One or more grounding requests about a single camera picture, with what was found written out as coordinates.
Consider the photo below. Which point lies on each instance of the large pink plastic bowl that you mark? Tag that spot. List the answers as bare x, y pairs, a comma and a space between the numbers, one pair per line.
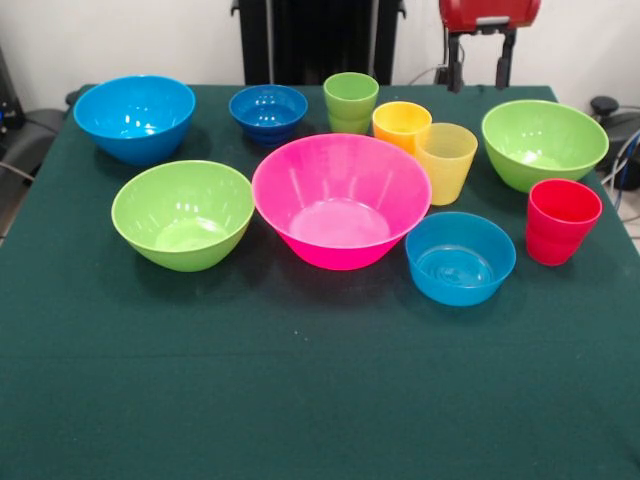
340, 210

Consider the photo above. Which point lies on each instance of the large blue plastic bowl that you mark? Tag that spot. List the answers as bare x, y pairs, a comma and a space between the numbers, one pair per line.
134, 120

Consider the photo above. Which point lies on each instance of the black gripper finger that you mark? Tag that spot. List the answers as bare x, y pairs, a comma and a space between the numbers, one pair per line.
454, 55
505, 50

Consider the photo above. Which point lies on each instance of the green plastic bowl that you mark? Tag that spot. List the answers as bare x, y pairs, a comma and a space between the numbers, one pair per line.
182, 220
545, 140

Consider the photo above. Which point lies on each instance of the dark green tablecloth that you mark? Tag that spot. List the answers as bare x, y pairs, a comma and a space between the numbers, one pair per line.
320, 375

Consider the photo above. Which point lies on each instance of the red plastic cup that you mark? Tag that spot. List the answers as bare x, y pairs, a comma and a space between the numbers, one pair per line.
560, 230

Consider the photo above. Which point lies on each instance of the orange-yellow plastic cup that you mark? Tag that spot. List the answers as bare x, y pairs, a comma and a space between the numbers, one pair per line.
397, 125

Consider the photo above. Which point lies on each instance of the grey pedestal foot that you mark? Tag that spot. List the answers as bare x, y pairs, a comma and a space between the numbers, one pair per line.
620, 125
35, 135

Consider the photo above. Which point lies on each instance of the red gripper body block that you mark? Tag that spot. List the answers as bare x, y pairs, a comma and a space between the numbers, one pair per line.
490, 12

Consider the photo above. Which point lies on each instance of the small light blue bowl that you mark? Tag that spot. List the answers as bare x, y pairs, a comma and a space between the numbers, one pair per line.
460, 265

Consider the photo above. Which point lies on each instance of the green plastic cup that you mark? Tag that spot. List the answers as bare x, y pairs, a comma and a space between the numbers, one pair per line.
350, 100

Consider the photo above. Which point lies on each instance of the pale yellow translucent cup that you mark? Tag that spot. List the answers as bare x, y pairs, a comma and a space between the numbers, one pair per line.
445, 170

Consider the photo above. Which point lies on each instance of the small dark blue bowl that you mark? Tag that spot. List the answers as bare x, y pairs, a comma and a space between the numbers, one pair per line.
268, 112

